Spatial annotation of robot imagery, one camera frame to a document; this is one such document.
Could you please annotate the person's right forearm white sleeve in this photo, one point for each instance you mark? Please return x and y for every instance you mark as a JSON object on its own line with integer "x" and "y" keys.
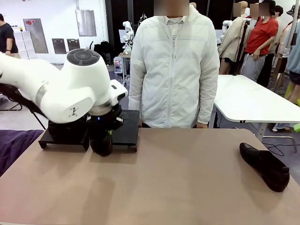
{"x": 134, "y": 100}

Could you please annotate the small metal wall plate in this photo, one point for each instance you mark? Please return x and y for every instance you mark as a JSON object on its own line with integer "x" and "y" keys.
{"x": 59, "y": 46}
{"x": 73, "y": 44}

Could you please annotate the neon yellow fabric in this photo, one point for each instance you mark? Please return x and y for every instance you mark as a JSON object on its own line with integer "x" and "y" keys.
{"x": 288, "y": 91}

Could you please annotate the person in red shirt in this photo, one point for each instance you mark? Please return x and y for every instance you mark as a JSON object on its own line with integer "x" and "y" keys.
{"x": 260, "y": 35}

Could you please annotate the man in khaki shorts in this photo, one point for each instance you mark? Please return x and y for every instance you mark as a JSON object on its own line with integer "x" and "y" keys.
{"x": 7, "y": 35}

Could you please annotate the white metal pole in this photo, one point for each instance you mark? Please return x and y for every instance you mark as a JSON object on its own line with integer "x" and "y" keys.
{"x": 292, "y": 39}

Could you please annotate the black tripod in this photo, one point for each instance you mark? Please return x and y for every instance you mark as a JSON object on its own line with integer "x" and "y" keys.
{"x": 242, "y": 42}

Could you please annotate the person in white jacket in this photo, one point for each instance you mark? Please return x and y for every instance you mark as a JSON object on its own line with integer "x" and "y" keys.
{"x": 173, "y": 70}

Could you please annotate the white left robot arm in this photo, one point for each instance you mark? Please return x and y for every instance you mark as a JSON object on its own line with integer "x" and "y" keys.
{"x": 70, "y": 93}

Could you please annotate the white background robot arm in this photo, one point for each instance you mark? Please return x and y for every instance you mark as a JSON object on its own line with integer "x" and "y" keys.
{"x": 226, "y": 23}
{"x": 127, "y": 30}

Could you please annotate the pile of black bags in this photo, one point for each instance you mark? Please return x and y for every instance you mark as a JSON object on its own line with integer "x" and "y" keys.
{"x": 104, "y": 49}

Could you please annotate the white table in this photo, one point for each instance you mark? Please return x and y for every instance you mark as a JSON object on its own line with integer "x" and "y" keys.
{"x": 246, "y": 98}

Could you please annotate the person's left forearm white sleeve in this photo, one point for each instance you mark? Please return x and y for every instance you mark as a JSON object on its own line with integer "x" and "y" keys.
{"x": 207, "y": 103}

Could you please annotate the cart with lit computer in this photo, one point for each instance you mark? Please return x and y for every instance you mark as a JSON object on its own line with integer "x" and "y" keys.
{"x": 119, "y": 68}

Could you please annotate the grey cabinet door red sign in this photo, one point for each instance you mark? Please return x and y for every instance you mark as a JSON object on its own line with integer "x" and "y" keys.
{"x": 37, "y": 35}

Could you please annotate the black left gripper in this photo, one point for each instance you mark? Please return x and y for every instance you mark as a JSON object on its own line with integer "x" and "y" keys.
{"x": 103, "y": 122}

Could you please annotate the person in beige top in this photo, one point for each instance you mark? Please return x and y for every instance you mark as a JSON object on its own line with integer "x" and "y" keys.
{"x": 279, "y": 14}

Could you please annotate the light blue garment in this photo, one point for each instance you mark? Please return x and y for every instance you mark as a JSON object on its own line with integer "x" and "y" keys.
{"x": 295, "y": 58}

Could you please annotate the tall metal wall panel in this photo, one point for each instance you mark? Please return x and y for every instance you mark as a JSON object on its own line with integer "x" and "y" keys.
{"x": 86, "y": 23}

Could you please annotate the person's right hand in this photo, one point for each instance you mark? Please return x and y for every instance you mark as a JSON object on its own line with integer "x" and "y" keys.
{"x": 140, "y": 123}

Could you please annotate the person's left hand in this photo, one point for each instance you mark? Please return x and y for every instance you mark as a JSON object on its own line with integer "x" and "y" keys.
{"x": 202, "y": 125}

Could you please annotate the black visitor chair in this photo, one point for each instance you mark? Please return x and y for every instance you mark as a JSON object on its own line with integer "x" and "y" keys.
{"x": 92, "y": 44}

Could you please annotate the white drawer units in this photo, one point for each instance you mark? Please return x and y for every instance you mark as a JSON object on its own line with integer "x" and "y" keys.
{"x": 25, "y": 44}

